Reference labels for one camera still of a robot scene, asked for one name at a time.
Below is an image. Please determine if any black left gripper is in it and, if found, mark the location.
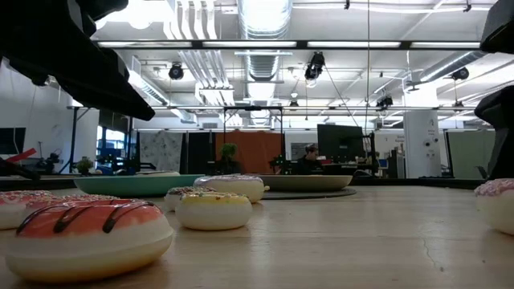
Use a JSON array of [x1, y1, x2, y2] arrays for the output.
[[0, 0, 156, 121]]

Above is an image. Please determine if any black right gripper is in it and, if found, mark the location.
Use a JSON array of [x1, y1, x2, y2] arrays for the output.
[[474, 0, 514, 180]]

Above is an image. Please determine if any large pink sprinkled donut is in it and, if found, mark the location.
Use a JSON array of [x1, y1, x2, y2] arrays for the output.
[[474, 177, 514, 237]]

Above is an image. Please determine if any small chocolate sprinkled donut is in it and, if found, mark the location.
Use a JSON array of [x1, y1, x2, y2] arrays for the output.
[[164, 185, 218, 213]]

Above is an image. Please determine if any red iced striped donut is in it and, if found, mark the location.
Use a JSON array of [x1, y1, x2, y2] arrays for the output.
[[5, 199, 175, 283]]

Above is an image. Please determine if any yellow sprinkled donut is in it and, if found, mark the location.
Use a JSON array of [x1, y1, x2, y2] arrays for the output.
[[175, 192, 254, 231]]

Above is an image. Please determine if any white sprinkled donut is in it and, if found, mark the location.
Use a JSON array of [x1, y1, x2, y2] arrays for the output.
[[193, 174, 271, 204]]

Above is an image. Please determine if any pale green panel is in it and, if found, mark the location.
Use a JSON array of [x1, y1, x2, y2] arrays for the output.
[[444, 129, 497, 180]]

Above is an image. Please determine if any white round column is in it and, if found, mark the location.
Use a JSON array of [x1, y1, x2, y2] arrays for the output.
[[402, 109, 443, 179]]

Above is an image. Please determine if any small green potted plant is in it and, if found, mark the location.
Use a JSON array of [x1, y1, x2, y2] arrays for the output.
[[75, 156, 95, 176]]

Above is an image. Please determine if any red bar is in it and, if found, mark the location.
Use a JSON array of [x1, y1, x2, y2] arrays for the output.
[[4, 148, 38, 165]]

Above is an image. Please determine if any grey marbled curtain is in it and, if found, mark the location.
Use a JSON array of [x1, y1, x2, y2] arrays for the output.
[[138, 131, 184, 173]]

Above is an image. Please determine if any teal plastic plate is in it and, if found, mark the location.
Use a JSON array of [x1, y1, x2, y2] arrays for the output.
[[73, 173, 206, 198]]

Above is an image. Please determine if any tall green potted plant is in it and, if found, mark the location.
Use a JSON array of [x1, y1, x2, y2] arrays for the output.
[[218, 142, 240, 175]]

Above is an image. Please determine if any large black monitor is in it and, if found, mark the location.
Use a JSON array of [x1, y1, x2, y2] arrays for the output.
[[316, 124, 365, 164]]

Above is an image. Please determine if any person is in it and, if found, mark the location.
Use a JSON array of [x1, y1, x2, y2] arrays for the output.
[[296, 143, 322, 176]]

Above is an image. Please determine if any grey round woven placemat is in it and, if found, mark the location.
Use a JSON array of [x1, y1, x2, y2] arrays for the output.
[[260, 186, 358, 201]]

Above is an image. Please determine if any pale yellow plastic plate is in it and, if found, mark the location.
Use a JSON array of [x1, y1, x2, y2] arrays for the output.
[[256, 173, 354, 193]]

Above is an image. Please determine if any black aluminium table frame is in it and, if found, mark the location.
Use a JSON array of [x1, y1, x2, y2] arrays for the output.
[[0, 176, 514, 192]]

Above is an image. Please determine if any black wall screen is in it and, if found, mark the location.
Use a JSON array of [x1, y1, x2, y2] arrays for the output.
[[0, 127, 27, 156]]

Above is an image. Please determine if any silver ceiling duct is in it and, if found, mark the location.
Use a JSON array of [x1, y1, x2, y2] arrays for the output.
[[236, 0, 294, 83]]

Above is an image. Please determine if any orange partition wall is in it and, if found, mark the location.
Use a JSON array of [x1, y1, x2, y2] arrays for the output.
[[214, 130, 287, 175]]

